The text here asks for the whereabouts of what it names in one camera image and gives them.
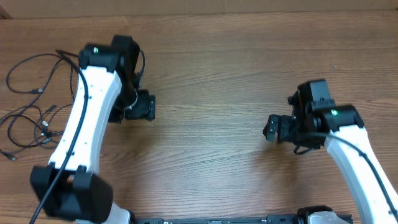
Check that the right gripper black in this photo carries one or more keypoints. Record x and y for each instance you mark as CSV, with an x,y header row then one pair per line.
x,y
277,127

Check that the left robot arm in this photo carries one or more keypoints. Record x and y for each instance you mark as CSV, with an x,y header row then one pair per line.
x,y
109,91

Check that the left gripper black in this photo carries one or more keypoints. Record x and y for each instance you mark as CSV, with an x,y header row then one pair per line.
x,y
147,106

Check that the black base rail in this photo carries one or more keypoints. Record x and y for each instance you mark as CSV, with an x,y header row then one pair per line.
x,y
270,219

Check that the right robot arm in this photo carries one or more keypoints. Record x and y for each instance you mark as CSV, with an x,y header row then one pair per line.
x,y
345,138

